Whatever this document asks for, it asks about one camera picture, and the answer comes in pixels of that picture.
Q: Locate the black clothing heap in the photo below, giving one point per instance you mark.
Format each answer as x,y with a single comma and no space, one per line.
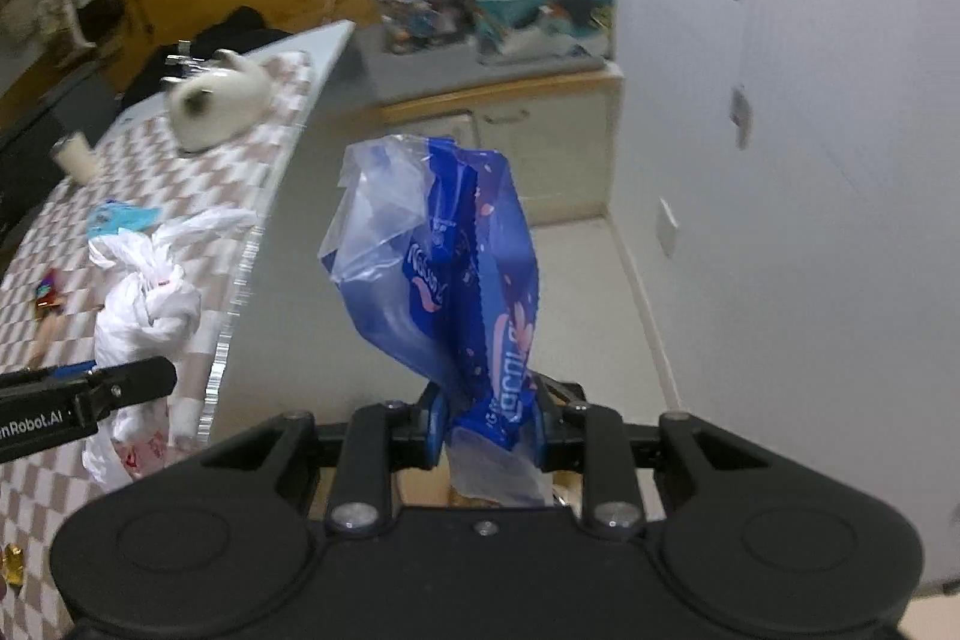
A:
202,44

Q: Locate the brown checkered tablecloth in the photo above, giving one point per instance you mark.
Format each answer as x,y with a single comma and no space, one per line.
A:
45,482

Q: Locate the gold foil wrapper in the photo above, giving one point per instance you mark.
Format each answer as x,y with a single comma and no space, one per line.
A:
11,565

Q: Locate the white plastic bag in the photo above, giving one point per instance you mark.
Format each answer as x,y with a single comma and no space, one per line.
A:
142,317

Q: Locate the blue plastic package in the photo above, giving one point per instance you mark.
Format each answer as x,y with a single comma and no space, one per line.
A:
480,280

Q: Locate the clear storage container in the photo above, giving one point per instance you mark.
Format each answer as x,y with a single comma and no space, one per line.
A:
416,10

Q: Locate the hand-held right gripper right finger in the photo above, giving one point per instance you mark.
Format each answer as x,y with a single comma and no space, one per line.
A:
559,441

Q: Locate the small brown card packet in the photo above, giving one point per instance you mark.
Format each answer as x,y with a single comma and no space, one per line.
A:
49,291

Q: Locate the white table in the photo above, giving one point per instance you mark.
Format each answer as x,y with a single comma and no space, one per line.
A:
300,197

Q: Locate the cream cabinet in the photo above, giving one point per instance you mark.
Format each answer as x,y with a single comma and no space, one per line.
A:
555,153

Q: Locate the white cat-shaped water fountain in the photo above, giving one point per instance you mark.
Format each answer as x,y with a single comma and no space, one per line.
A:
214,100

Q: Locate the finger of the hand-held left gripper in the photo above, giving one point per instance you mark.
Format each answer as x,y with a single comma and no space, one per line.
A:
52,373
135,381

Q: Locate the grey storage box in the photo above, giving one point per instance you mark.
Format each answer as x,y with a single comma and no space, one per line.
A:
45,123

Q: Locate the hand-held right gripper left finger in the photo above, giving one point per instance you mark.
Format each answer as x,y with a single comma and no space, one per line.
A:
435,424

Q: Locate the teal plastic box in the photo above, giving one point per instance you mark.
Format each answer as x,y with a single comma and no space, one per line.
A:
540,29

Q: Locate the brown-rimmed trash bin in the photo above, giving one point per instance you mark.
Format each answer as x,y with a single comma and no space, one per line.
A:
424,488

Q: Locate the white single wall socket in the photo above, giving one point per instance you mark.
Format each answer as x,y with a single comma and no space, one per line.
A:
667,227

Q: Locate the light blue wrapper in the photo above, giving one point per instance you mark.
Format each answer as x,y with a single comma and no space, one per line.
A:
116,218

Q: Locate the white cup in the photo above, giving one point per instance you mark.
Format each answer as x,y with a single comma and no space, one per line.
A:
75,159

